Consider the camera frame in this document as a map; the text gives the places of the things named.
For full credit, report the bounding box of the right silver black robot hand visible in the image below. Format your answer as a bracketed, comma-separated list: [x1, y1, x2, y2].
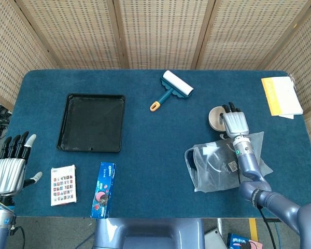
[219, 102, 250, 140]

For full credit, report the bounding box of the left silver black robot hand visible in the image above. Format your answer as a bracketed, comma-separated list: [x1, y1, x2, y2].
[0, 131, 44, 198]

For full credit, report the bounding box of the white bowl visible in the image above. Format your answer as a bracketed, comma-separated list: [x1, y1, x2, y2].
[208, 106, 228, 132]

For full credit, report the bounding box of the black rectangular tray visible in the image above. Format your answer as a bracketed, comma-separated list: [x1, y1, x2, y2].
[56, 93, 126, 153]

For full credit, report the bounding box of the black tag with QR code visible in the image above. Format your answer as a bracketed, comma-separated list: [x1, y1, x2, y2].
[224, 160, 239, 172]

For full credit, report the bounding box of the transparent zip bag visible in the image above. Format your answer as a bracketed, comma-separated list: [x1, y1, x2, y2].
[184, 131, 274, 193]

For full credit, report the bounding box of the yellow and white paper booklet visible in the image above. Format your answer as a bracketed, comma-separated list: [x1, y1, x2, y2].
[261, 76, 304, 120]

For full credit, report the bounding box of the white box with picture grid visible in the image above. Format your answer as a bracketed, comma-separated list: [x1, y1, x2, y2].
[50, 164, 78, 207]

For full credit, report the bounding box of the teal lint roller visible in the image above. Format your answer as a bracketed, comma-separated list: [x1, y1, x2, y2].
[149, 70, 194, 113]

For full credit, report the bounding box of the long blue Oreo box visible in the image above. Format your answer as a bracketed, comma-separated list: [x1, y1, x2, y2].
[90, 162, 117, 219]

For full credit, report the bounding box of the white flat box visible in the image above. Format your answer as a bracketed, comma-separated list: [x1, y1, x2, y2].
[204, 228, 229, 249]

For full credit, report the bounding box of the small blue Oreo pack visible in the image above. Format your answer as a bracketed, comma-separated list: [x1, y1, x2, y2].
[227, 233, 264, 249]

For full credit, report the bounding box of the woven wooden folding screen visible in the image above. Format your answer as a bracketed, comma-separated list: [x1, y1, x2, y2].
[0, 0, 311, 158]

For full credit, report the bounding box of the blue-grey robot torso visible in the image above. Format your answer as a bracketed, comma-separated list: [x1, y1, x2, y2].
[93, 218, 205, 249]

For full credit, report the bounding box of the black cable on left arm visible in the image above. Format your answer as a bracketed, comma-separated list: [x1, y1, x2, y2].
[9, 223, 26, 249]

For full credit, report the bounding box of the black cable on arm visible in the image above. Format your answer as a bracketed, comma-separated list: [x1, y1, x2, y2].
[9, 223, 26, 249]
[258, 206, 278, 249]

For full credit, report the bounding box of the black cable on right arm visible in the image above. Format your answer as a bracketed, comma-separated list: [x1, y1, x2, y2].
[258, 206, 278, 249]

